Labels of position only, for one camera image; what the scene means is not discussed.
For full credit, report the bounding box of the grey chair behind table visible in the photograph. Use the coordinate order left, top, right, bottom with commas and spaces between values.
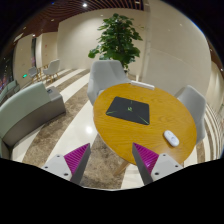
87, 60, 131, 104

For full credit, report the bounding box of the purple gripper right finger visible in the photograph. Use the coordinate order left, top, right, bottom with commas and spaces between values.
132, 143, 182, 185

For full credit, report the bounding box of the black mouse pad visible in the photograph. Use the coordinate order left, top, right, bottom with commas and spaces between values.
106, 96, 150, 125

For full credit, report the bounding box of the green grey sofa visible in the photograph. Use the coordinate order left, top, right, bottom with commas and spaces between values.
0, 82, 66, 159

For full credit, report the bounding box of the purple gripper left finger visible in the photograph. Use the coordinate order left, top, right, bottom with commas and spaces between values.
42, 143, 91, 185

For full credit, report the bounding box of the round wooden table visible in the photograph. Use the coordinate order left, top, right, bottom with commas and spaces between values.
93, 84, 197, 166

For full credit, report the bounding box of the white computer mouse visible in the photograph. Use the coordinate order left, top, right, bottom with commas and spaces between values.
164, 130, 179, 147

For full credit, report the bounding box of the grey chair right of table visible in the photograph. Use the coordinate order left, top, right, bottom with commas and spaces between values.
175, 85, 206, 143

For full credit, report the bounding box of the green potted plant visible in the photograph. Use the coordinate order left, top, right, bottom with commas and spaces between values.
88, 13, 142, 70

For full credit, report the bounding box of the far grey chair left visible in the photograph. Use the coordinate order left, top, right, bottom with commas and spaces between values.
28, 66, 39, 81

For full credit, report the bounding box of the white chair at table edge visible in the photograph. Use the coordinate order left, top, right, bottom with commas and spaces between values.
130, 80, 155, 90

